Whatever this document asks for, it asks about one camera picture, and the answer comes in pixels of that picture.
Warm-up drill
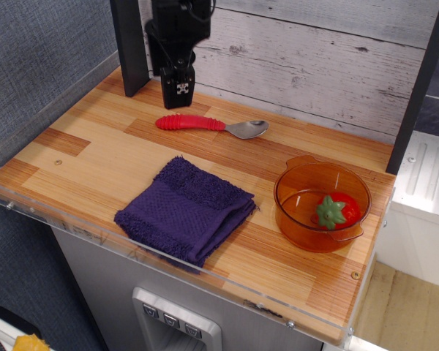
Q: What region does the orange transparent plastic pot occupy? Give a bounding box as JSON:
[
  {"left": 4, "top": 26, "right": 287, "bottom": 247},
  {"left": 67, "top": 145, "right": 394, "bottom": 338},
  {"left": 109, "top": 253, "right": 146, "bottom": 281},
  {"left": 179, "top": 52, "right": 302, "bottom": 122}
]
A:
[{"left": 274, "top": 156, "right": 372, "bottom": 253}]

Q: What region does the yellow object at corner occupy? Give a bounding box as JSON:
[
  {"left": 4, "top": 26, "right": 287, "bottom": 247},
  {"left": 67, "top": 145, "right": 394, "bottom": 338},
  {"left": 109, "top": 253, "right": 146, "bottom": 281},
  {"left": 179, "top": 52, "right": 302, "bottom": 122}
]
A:
[{"left": 12, "top": 334, "right": 50, "bottom": 351}]

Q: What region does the clear acrylic front guard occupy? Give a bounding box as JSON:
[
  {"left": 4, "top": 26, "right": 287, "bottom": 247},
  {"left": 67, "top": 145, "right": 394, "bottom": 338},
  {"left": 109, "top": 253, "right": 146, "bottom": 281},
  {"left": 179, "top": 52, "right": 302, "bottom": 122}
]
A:
[{"left": 0, "top": 176, "right": 360, "bottom": 346}]

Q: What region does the white toy sink drainboard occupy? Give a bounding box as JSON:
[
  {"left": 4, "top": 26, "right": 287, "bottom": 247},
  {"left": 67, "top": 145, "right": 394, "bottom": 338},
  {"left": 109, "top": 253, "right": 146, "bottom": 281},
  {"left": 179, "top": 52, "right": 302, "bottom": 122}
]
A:
[{"left": 392, "top": 132, "right": 439, "bottom": 219}]

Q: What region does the black left vertical post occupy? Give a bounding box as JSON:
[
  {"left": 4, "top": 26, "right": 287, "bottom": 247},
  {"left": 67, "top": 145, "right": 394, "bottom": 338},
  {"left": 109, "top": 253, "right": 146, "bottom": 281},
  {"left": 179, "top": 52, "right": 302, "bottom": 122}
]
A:
[{"left": 110, "top": 0, "right": 150, "bottom": 97}]

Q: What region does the red handled metal spoon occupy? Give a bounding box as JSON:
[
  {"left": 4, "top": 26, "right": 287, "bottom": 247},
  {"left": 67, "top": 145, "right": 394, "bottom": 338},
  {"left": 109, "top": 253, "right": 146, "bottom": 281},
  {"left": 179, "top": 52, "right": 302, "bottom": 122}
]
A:
[{"left": 155, "top": 115, "right": 269, "bottom": 140}]

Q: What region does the clear acrylic guard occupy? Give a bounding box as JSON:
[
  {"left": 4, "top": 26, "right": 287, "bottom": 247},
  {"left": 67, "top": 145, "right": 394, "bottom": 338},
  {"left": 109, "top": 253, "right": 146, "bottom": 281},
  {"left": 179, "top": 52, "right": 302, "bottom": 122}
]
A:
[
  {"left": 0, "top": 176, "right": 360, "bottom": 346},
  {"left": 0, "top": 52, "right": 119, "bottom": 167}
]

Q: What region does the purple folded cloth napkin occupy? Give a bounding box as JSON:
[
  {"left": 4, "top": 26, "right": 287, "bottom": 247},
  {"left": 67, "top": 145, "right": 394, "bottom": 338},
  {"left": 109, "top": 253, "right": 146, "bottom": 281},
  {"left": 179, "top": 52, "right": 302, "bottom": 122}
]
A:
[{"left": 114, "top": 156, "right": 256, "bottom": 268}]

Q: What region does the red toy strawberry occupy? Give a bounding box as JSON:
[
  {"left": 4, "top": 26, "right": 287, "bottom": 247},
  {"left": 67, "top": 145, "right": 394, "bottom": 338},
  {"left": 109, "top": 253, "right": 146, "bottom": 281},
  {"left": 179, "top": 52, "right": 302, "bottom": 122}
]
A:
[{"left": 315, "top": 192, "right": 361, "bottom": 230}]

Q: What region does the silver dispenser button panel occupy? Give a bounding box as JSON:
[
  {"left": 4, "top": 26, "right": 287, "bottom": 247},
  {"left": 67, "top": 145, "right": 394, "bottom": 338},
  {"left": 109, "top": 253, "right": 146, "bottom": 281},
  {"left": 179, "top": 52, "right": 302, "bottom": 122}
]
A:
[{"left": 132, "top": 287, "right": 223, "bottom": 351}]

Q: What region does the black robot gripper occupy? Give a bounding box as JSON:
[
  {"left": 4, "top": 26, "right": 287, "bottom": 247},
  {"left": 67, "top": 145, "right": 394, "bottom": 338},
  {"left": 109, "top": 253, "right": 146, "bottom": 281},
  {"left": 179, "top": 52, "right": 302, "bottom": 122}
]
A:
[{"left": 145, "top": 1, "right": 211, "bottom": 109}]

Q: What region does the grey toy fridge cabinet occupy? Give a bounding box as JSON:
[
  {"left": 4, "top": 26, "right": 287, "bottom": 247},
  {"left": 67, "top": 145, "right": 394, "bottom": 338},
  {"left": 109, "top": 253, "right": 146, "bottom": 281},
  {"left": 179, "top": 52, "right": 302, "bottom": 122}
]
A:
[{"left": 53, "top": 229, "right": 323, "bottom": 350}]

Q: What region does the black vertical post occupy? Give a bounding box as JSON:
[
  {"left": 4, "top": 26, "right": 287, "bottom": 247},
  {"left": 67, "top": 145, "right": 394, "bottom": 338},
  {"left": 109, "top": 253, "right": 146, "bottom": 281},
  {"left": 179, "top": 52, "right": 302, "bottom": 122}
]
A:
[
  {"left": 386, "top": 11, "right": 439, "bottom": 176},
  {"left": 110, "top": 0, "right": 150, "bottom": 97}
]

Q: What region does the clear acrylic left guard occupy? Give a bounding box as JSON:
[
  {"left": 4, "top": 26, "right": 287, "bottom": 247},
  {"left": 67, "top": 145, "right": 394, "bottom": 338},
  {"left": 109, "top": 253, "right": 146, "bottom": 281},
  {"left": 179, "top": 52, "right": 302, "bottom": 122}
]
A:
[{"left": 0, "top": 52, "right": 119, "bottom": 167}]

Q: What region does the black right vertical post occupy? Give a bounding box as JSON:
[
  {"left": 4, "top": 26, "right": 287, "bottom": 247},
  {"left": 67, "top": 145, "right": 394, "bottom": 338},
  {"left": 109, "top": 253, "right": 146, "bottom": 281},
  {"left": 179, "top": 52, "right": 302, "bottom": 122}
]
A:
[{"left": 386, "top": 11, "right": 439, "bottom": 176}]

